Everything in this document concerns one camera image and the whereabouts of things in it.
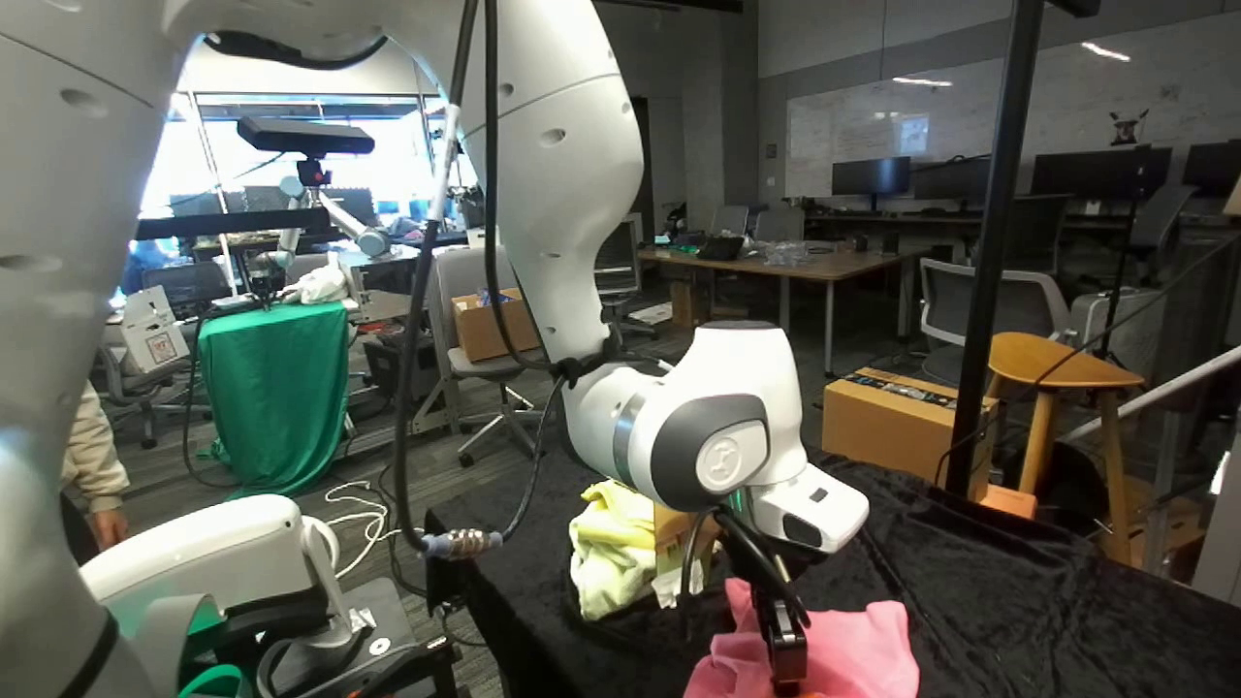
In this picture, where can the olive brown wrist camera box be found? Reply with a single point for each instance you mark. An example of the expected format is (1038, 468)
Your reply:
(681, 527)

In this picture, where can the white mesh office chair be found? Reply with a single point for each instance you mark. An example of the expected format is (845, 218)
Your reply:
(984, 295)

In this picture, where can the silver metal tripod pole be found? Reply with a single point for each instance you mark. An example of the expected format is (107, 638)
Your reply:
(1166, 389)

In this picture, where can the black table cover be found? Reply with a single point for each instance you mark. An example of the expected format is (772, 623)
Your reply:
(1032, 606)

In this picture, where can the wooden stool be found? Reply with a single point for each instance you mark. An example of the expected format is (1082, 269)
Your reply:
(1061, 368)

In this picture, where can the beige-sleeved person forearm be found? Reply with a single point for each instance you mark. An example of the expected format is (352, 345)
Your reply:
(92, 451)

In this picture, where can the pink cloth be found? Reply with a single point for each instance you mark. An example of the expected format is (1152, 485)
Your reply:
(853, 646)

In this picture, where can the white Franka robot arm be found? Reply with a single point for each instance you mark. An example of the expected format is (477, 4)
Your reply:
(569, 158)

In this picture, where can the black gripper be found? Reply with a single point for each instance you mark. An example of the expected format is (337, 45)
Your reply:
(781, 618)

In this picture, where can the cardboard box with black tape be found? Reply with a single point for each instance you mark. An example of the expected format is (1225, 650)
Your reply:
(892, 421)

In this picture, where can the black vertical pole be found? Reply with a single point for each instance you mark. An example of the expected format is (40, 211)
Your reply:
(992, 256)

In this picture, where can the green drape cloth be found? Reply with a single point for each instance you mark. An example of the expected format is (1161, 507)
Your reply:
(271, 389)

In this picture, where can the cardboard box with white label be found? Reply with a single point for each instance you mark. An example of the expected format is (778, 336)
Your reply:
(485, 323)

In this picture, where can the white paper sheet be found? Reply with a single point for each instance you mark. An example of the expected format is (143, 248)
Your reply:
(150, 331)

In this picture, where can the long wooden desk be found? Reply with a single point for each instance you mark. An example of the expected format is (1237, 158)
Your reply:
(778, 265)

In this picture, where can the black stereo camera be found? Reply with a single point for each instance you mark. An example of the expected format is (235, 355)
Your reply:
(303, 138)

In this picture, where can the wide black computer monitor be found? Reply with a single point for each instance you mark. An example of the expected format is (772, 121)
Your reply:
(1100, 173)

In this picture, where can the bare person hand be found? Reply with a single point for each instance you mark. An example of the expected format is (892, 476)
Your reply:
(107, 527)

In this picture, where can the yellow cloth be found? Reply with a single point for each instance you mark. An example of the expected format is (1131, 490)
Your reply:
(606, 518)

